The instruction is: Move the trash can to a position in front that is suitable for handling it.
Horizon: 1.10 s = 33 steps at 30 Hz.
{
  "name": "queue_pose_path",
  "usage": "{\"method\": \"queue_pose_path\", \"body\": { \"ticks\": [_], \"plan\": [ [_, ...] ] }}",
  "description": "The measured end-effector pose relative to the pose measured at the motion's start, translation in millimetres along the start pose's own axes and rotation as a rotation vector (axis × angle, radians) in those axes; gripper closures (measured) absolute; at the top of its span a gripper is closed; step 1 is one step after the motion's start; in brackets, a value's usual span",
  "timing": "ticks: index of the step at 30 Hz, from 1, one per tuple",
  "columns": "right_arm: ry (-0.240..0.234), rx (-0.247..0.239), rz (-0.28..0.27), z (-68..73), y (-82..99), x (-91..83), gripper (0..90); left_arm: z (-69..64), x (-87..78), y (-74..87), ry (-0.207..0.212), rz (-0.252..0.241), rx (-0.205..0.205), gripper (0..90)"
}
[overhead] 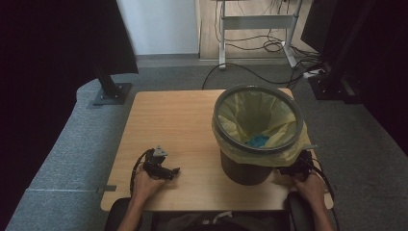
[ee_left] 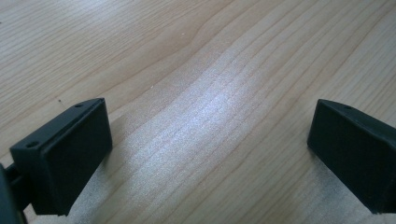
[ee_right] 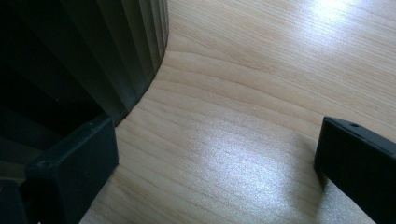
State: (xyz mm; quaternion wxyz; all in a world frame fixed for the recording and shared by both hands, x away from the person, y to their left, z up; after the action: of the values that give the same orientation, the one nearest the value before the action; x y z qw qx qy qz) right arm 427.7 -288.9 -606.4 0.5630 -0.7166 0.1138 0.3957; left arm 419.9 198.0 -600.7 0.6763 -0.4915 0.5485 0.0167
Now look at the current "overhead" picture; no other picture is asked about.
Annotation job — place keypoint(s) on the black metal stand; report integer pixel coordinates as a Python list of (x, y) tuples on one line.
[(110, 89)]

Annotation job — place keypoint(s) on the white power strip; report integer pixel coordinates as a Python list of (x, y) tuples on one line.
[(312, 73)]

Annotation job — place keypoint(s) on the person's left hand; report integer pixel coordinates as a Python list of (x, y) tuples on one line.
[(146, 187)]

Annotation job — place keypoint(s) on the dark monitor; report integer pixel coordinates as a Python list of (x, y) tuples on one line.
[(317, 29)]

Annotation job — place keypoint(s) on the person's dark clothing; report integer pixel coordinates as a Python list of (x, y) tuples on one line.
[(250, 223)]

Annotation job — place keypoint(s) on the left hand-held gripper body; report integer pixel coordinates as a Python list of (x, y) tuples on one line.
[(154, 163)]

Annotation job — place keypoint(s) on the blue crumpled item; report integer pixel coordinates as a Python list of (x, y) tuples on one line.
[(257, 140)]

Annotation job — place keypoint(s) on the black chair armrest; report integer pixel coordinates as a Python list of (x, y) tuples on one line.
[(115, 215), (298, 211)]

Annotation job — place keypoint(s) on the black stand base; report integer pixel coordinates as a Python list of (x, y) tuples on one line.
[(333, 88)]

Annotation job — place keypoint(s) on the white desk frame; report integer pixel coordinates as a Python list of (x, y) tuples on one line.
[(256, 22)]

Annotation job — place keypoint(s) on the dark grey trash bin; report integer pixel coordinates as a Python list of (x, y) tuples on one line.
[(243, 170)]

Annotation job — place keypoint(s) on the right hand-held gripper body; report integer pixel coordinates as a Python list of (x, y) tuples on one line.
[(300, 165)]

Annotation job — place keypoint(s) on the person's right hand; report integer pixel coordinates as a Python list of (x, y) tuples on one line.
[(309, 189)]

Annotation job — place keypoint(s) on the yellow trash bag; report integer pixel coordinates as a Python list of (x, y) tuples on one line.
[(256, 112)]

